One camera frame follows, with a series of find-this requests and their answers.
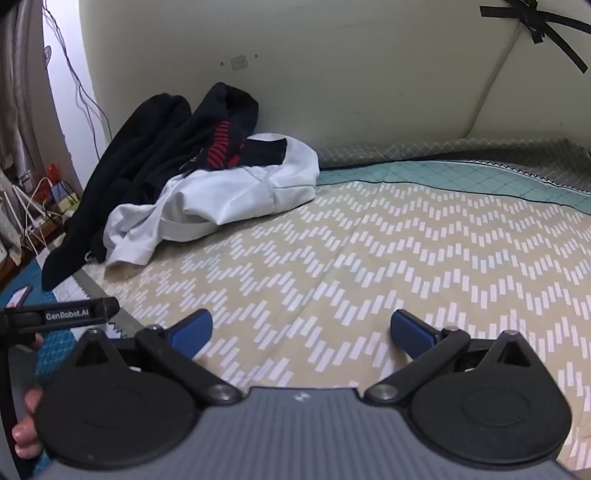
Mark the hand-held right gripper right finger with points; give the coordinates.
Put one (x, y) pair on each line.
(411, 333)

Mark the patterned beige teal bedsheet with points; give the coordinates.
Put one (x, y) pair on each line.
(369, 240)

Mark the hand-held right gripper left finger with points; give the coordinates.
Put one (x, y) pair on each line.
(191, 334)

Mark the person's left hand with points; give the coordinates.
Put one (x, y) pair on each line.
(25, 434)

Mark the colourful small boxes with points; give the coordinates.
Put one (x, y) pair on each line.
(60, 191)

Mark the white garment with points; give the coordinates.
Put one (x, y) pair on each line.
(258, 194)

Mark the small red white card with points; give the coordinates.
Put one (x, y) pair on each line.
(18, 296)

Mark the black tape cross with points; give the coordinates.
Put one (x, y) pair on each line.
(535, 18)

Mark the grey curtain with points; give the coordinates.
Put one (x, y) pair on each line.
(18, 83)

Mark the black red-striped garment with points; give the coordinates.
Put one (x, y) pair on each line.
(226, 106)

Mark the small wall sticker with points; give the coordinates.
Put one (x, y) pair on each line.
(238, 62)

